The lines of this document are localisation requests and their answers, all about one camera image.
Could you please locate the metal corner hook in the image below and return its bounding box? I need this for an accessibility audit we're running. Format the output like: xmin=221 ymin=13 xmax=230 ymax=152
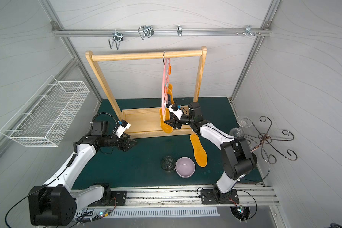
xmin=236 ymin=25 xmax=260 ymax=37

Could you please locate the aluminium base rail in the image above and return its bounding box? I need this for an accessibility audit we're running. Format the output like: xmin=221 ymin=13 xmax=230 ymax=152
xmin=71 ymin=183 xmax=280 ymax=209

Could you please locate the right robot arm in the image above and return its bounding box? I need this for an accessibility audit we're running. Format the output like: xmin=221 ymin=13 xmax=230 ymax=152
xmin=163 ymin=102 xmax=257 ymax=202

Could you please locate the white wire basket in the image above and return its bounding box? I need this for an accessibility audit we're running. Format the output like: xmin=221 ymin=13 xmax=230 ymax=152
xmin=0 ymin=76 xmax=89 ymax=147

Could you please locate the yellow insole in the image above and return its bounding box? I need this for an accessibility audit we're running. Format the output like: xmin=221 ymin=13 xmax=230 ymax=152
xmin=190 ymin=134 xmax=208 ymax=168
xmin=167 ymin=84 xmax=175 ymax=104
xmin=159 ymin=107 xmax=174 ymax=134

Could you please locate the metal double hook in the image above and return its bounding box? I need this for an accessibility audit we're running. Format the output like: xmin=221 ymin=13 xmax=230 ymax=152
xmin=108 ymin=30 xmax=124 ymax=50

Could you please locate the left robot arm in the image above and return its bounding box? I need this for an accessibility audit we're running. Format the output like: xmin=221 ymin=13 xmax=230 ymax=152
xmin=28 ymin=134 xmax=138 ymax=226

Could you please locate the aluminium top rail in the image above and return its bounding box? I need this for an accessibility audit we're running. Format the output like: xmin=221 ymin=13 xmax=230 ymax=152
xmin=52 ymin=26 xmax=272 ymax=38

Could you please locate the metal loop hook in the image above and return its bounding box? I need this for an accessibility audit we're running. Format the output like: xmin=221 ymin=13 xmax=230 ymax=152
xmin=137 ymin=25 xmax=154 ymax=40

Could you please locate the white vented strip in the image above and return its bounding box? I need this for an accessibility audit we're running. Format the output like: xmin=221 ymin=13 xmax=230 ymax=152
xmin=74 ymin=207 xmax=220 ymax=219

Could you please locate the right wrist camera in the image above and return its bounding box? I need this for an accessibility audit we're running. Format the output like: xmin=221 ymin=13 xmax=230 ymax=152
xmin=172 ymin=104 xmax=184 ymax=120

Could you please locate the metal glass holder stand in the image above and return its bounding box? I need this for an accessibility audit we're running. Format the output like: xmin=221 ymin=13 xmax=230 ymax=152
xmin=244 ymin=116 xmax=298 ymax=161

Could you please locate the yellow insole front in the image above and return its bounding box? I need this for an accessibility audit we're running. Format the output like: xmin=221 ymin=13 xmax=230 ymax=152
xmin=190 ymin=134 xmax=208 ymax=168

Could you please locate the purple bowl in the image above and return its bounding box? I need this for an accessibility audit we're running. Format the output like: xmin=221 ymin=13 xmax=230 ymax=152
xmin=175 ymin=157 xmax=195 ymax=179

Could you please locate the small metal hook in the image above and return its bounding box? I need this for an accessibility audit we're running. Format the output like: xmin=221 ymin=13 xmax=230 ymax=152
xmin=177 ymin=25 xmax=182 ymax=37

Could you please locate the pink clip hanger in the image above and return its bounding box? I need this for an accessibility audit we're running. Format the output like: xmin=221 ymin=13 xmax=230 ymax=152
xmin=161 ymin=52 xmax=172 ymax=111

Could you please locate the hanging wine glass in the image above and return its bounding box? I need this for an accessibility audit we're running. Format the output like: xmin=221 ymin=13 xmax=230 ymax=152
xmin=237 ymin=116 xmax=252 ymax=128

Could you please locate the wooden clothes rack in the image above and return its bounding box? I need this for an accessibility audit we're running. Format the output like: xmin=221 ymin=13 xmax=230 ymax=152
xmin=85 ymin=46 xmax=207 ymax=138

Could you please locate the yellow insole back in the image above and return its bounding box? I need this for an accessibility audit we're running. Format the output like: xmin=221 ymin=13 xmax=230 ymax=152
xmin=167 ymin=84 xmax=175 ymax=104

